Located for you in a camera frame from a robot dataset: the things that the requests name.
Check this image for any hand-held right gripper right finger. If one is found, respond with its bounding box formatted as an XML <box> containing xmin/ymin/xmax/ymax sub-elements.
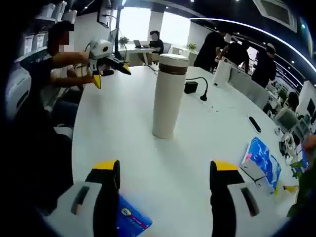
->
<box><xmin>209</xmin><ymin>159</ymin><xmax>279</xmax><ymax>237</ymax></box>

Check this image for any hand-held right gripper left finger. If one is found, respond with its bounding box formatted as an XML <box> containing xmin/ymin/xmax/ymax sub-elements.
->
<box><xmin>46</xmin><ymin>159</ymin><xmax>121</xmax><ymax>237</ymax></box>

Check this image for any white brown cup lid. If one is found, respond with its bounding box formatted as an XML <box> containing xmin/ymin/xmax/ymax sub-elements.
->
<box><xmin>158</xmin><ymin>53</ymin><xmax>189</xmax><ymax>75</ymax></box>

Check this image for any white water cup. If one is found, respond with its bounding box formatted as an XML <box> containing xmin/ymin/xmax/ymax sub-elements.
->
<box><xmin>152</xmin><ymin>72</ymin><xmax>188</xmax><ymax>141</ymax></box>

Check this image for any black monitor pole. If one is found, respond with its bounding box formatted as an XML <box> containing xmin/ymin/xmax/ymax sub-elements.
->
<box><xmin>113</xmin><ymin>0</ymin><xmax>124</xmax><ymax>58</ymax></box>

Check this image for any grey laptop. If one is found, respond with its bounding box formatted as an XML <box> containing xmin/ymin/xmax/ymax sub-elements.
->
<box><xmin>133</xmin><ymin>39</ymin><xmax>150</xmax><ymax>49</ymax></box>

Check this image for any monitor on stand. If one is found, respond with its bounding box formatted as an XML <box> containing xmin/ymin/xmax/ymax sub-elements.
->
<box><xmin>97</xmin><ymin>0</ymin><xmax>119</xmax><ymax>28</ymax></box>

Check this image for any white table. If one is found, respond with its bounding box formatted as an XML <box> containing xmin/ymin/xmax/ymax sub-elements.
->
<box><xmin>71</xmin><ymin>63</ymin><xmax>307</xmax><ymax>237</ymax></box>

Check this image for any blue booklet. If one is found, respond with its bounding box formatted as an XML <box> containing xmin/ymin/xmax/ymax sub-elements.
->
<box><xmin>116</xmin><ymin>194</ymin><xmax>153</xmax><ymax>237</ymax></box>

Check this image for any blue tissue pack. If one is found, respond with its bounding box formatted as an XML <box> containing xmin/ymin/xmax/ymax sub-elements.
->
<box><xmin>239</xmin><ymin>137</ymin><xmax>282</xmax><ymax>195</ymax></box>

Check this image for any yellow item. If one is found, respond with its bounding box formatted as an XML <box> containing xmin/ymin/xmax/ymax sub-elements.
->
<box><xmin>283</xmin><ymin>185</ymin><xmax>300</xmax><ymax>194</ymax></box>

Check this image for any green leafy plant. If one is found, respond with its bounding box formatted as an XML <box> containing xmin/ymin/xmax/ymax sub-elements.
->
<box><xmin>287</xmin><ymin>158</ymin><xmax>316</xmax><ymax>218</ymax></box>

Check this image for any black power adapter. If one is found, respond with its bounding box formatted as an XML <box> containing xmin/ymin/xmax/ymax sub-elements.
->
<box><xmin>184</xmin><ymin>81</ymin><xmax>199</xmax><ymax>95</ymax></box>

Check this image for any person's black shirt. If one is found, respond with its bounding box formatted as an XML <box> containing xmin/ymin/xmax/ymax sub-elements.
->
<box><xmin>7</xmin><ymin>56</ymin><xmax>75</xmax><ymax>216</ymax></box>

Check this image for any black remote control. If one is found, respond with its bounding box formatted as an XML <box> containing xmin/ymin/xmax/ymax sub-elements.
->
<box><xmin>248</xmin><ymin>116</ymin><xmax>262</xmax><ymax>134</ymax></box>

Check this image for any grey desk partition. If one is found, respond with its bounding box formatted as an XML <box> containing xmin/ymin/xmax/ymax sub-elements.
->
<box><xmin>229</xmin><ymin>66</ymin><xmax>270</xmax><ymax>110</ymax></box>

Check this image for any curved ceiling light strip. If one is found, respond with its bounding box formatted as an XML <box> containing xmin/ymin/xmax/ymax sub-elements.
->
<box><xmin>190</xmin><ymin>17</ymin><xmax>316</xmax><ymax>73</ymax></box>

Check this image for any ceiling air conditioner vent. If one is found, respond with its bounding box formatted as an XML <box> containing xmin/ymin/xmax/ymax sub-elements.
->
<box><xmin>254</xmin><ymin>0</ymin><xmax>297</xmax><ymax>33</ymax></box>

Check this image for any black cable with plug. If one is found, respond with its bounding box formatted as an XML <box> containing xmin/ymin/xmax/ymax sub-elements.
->
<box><xmin>185</xmin><ymin>77</ymin><xmax>209</xmax><ymax>102</ymax></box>

